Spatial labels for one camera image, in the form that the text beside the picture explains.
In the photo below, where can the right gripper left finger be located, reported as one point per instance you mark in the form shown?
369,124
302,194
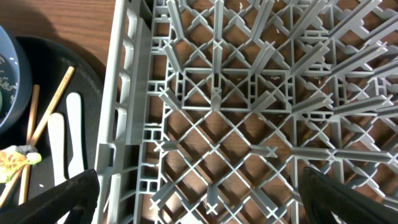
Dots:
76,197

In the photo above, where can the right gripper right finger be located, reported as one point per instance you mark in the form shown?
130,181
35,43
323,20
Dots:
323,198

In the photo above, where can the yellow green snack wrapper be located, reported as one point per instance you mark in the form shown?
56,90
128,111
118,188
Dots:
14,157

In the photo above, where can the grey dishwasher rack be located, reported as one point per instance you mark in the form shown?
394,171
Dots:
211,109

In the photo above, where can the white plastic knife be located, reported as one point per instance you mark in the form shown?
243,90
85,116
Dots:
56,130

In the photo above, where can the round black serving tray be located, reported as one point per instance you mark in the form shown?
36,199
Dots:
49,62

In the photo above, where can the light blue plastic knife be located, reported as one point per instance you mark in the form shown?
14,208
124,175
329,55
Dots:
74,109

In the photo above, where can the wooden chopstick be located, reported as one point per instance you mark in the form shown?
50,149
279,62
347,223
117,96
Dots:
40,128
30,130

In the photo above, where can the dark blue plate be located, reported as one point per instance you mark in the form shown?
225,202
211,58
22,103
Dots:
16,81

